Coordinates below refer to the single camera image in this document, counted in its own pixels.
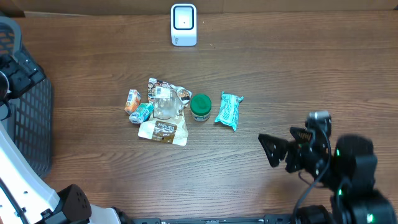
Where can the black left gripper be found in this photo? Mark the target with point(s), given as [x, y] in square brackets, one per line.
[23, 81]

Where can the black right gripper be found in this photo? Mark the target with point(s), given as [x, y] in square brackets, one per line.
[297, 153]

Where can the mint green wipe packet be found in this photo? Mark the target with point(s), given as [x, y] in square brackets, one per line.
[229, 110]

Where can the green lid spice jar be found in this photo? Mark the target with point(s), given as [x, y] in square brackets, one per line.
[200, 106]

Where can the orange tissue pack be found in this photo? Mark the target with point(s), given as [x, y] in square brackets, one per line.
[133, 101]

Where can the brown white snack bag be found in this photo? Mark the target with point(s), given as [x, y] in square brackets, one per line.
[166, 123]

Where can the cream green packet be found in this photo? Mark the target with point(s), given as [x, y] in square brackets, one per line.
[142, 113]

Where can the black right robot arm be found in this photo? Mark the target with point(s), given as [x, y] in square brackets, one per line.
[348, 171]

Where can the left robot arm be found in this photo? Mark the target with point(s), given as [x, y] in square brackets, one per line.
[26, 198]

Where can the white barcode scanner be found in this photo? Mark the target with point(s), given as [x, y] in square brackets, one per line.
[183, 25]

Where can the grey plastic mesh basket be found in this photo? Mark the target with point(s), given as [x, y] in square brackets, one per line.
[28, 119]

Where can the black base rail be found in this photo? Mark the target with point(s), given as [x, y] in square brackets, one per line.
[266, 219]

